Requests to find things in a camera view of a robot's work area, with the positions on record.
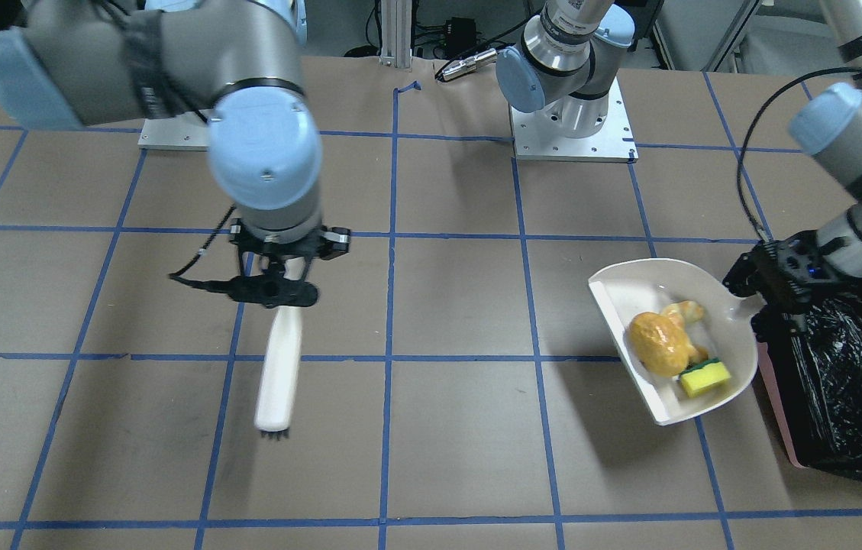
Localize yellow toy potato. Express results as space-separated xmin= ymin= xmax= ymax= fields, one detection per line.
xmin=628 ymin=311 xmax=689 ymax=378

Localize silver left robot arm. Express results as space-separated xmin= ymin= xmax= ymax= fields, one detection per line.
xmin=496 ymin=1 xmax=862 ymax=333

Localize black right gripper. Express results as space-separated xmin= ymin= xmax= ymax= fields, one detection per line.
xmin=169 ymin=217 xmax=353 ymax=309

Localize yellow green sponge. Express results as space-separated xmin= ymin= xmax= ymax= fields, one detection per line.
xmin=678 ymin=358 xmax=731 ymax=398

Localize bin with black bag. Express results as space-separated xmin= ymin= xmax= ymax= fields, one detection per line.
xmin=751 ymin=280 xmax=862 ymax=481

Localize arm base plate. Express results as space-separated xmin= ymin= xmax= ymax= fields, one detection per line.
xmin=138 ymin=114 xmax=208 ymax=152
xmin=508 ymin=78 xmax=639 ymax=163

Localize aluminium frame post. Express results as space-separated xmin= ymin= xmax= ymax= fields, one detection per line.
xmin=379 ymin=0 xmax=415 ymax=72

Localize beige hand brush black bristles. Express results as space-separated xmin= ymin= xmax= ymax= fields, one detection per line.
xmin=253 ymin=256 xmax=308 ymax=441

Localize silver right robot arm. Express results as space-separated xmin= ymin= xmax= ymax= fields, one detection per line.
xmin=0 ymin=1 xmax=351 ymax=309

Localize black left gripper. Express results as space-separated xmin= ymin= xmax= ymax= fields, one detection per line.
xmin=722 ymin=233 xmax=840 ymax=334

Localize beige plastic dustpan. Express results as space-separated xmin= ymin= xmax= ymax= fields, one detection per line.
xmin=588 ymin=258 xmax=764 ymax=425

